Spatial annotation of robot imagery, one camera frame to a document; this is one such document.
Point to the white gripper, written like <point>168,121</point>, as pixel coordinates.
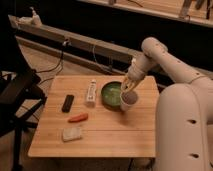
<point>136,72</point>

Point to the white ceramic cup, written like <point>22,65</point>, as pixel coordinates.
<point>127,100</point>

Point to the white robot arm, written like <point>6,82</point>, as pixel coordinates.
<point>183,112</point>

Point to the green ceramic bowl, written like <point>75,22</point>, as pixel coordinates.
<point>110,94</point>

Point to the white remote control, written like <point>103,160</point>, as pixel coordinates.
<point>91,93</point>

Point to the orange carrot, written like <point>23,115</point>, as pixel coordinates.
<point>78,118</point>

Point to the wooden table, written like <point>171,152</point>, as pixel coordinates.
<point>105,133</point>

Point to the black remote control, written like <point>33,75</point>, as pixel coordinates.
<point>67,103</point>

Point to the white sponge block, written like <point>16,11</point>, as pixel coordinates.
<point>70,134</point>

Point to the black chair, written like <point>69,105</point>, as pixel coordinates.
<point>12,96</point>

